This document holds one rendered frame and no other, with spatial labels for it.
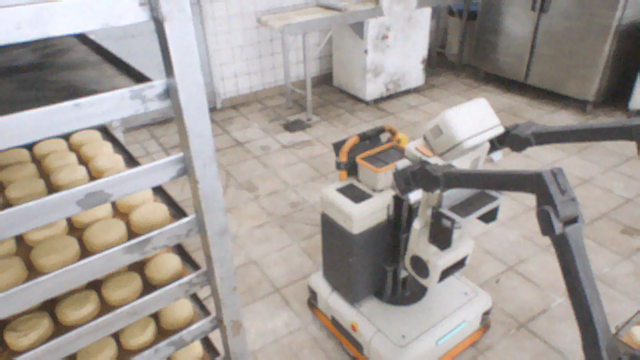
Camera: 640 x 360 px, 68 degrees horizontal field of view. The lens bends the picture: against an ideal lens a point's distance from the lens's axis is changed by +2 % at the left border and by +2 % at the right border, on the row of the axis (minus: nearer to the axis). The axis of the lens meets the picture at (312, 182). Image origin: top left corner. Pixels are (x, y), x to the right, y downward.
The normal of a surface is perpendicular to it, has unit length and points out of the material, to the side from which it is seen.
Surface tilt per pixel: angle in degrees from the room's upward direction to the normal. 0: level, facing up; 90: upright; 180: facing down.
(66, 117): 90
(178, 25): 90
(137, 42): 90
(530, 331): 0
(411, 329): 0
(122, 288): 0
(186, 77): 90
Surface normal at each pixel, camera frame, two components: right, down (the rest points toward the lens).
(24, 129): 0.60, 0.40
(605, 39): -0.84, 0.31
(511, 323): -0.04, -0.85
